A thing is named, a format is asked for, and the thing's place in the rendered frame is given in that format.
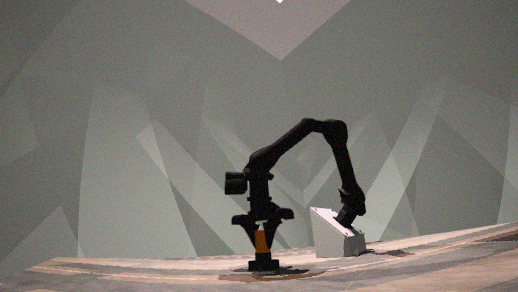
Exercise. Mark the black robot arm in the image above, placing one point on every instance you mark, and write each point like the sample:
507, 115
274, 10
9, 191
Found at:
263, 160

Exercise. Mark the orange knob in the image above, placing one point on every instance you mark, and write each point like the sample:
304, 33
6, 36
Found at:
260, 242

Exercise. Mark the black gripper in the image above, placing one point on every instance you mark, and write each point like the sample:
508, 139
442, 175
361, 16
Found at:
259, 206

